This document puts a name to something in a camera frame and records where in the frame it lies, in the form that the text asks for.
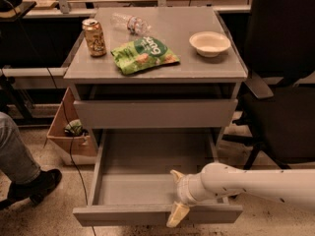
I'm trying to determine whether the grey top drawer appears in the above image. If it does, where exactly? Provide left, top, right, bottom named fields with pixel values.
left=72, top=84, right=237, bottom=129

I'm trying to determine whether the person leg in jeans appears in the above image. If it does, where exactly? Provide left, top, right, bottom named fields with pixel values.
left=0, top=112, right=40, bottom=185

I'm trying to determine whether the grey drawer cabinet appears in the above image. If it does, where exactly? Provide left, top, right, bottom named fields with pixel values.
left=64, top=7, right=248, bottom=142

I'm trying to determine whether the cardboard box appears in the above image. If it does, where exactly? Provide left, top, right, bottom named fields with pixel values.
left=47, top=88, right=96, bottom=165

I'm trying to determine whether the grey drawer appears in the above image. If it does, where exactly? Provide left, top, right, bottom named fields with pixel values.
left=72, top=129, right=244, bottom=228
left=72, top=84, right=237, bottom=129

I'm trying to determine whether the black cable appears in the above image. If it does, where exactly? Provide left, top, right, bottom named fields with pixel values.
left=3, top=0, right=97, bottom=236

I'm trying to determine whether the black shoe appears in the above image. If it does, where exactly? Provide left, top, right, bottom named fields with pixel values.
left=0, top=169, right=62, bottom=210

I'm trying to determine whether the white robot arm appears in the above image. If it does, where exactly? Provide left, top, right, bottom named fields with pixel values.
left=166, top=162, right=315, bottom=228

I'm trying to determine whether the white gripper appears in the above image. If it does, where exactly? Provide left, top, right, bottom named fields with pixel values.
left=166, top=170, right=216, bottom=228

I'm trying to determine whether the gold soda can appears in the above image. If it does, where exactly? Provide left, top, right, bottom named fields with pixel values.
left=82, top=19, right=106, bottom=57

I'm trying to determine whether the clear plastic water bottle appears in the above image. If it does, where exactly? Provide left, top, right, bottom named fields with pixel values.
left=110, top=13, right=151, bottom=35

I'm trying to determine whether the black office chair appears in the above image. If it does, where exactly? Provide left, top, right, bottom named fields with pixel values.
left=226, top=0, right=315, bottom=169

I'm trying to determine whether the green chip bag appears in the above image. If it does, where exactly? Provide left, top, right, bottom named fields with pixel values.
left=111, top=36, right=180, bottom=75

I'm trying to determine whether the green item in box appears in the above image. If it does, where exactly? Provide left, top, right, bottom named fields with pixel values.
left=64, top=119, right=88, bottom=137

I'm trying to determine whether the white paper bowl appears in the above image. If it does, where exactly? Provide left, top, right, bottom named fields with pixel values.
left=189, top=31, right=231, bottom=58

